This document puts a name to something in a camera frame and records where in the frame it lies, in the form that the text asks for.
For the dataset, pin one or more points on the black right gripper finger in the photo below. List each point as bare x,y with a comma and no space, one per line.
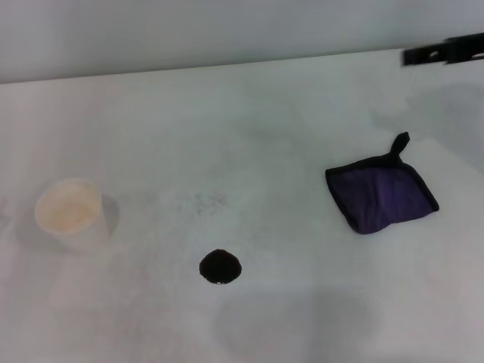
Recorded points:
459,51

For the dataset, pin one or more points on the purple rag with black trim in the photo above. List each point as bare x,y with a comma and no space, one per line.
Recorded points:
382,193

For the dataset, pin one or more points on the white paper cup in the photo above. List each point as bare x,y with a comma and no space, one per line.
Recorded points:
70,215

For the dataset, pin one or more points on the black water stain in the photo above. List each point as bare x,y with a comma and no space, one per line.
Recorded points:
220,267

